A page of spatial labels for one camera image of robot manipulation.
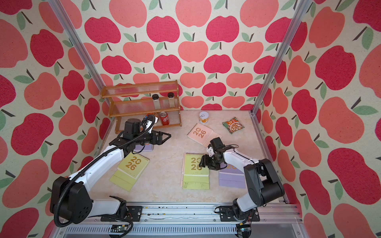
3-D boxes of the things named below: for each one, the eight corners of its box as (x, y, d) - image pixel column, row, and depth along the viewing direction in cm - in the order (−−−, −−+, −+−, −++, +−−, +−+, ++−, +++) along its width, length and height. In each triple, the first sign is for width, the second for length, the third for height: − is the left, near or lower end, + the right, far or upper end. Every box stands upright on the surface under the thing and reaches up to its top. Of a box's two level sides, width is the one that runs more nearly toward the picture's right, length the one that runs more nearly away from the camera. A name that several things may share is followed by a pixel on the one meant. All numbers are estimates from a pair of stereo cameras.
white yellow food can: (199, 123, 115) (199, 119, 111) (198, 115, 120) (199, 110, 116) (208, 123, 115) (209, 119, 111) (207, 115, 121) (208, 110, 117)
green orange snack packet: (231, 134, 109) (232, 130, 106) (223, 124, 115) (224, 121, 112) (242, 129, 113) (244, 125, 109) (234, 120, 118) (235, 116, 115)
